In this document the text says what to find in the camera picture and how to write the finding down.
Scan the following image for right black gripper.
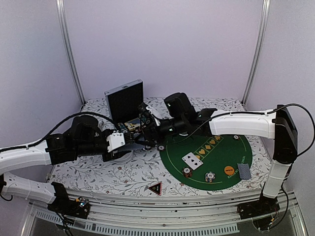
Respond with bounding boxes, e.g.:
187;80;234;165
135;115;187;147

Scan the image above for face-up spades card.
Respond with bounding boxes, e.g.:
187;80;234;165
182;152;203;170

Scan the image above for orange big blind button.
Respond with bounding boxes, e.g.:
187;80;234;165
224;166;235;176

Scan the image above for dealt blue checkered cards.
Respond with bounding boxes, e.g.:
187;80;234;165
237;163;252;180

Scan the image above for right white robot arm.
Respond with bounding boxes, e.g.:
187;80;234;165
138;92;300;214

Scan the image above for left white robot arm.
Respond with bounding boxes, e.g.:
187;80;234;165
0;112;126;213

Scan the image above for boxed playing card deck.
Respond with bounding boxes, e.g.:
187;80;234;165
124;118;140;131

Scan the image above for white ceramic bowl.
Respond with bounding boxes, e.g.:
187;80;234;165
113;150;133;164

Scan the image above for left poker chip stack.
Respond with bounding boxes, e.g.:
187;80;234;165
118;123;128;133

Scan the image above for floral tablecloth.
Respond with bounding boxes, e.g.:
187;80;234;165
50;97;276;197

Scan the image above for red black triangle card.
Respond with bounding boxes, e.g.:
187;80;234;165
148;182;162;196

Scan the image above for round green poker mat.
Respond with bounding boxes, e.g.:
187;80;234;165
159;135;253;191

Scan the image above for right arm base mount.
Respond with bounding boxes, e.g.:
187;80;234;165
237;195;280;231

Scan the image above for left aluminium frame post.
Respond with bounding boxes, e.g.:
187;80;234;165
56;0;86;105

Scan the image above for aluminium frame post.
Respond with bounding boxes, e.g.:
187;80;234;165
241;0;271;107
56;0;86;105

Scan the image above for right aluminium frame post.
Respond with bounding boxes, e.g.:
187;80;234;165
241;0;271;107

